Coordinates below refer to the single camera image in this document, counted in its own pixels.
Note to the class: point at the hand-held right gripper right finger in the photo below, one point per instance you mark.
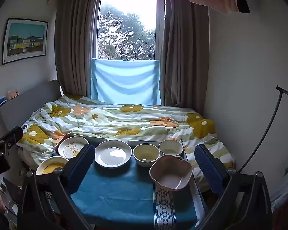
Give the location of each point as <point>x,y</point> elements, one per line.
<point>207,167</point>

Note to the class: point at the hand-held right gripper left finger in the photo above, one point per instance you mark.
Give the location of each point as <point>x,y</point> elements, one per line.
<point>82,166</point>

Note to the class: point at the plate with duck print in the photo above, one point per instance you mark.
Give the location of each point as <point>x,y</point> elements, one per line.
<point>70,147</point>

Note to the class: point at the plain white plate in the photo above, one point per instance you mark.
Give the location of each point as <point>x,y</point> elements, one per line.
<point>112,154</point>

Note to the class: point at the white bowl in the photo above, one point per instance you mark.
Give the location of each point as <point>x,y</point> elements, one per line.
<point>170,146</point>

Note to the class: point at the pale yellow bowl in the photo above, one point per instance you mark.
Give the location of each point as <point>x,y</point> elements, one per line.
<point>146,160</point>

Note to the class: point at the small blue box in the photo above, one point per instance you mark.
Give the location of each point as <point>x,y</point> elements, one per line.
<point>1,101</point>

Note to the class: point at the small figurine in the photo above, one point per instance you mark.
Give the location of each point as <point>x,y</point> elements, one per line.
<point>12,94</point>

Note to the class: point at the grey headboard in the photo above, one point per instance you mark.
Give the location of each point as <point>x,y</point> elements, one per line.
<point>26,100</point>

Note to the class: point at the blue patterned tablecloth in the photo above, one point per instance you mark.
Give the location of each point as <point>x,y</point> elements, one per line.
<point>124,186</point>

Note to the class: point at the floral duvet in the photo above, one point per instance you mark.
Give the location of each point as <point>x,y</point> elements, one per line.
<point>110,119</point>

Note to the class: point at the pale fabric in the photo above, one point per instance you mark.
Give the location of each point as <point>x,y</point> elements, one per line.
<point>286,177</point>

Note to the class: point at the framed picture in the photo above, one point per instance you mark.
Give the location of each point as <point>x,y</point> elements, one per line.
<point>25,40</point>

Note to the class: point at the light blue cloth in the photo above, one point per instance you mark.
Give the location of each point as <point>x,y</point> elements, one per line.
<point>124,81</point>

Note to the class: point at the brown curtain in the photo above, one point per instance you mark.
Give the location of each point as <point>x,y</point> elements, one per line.
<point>72,52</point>
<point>182,64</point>

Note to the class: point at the black metal stand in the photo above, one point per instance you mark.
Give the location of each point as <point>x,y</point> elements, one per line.
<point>279,89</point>

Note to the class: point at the window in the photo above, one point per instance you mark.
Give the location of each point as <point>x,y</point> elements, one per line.
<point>127,28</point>

